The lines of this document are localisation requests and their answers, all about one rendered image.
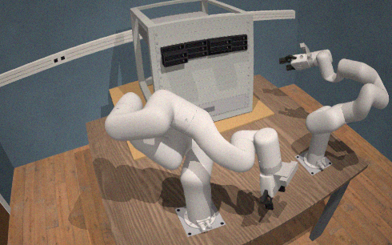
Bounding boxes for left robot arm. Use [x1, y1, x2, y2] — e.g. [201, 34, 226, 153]
[105, 90, 298, 232]

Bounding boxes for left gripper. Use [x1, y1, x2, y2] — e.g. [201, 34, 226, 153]
[260, 171, 285, 210]

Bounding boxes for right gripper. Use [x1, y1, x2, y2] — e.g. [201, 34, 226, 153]
[279, 54, 311, 70]

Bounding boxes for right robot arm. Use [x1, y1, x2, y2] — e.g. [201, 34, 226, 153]
[300, 43, 389, 169]

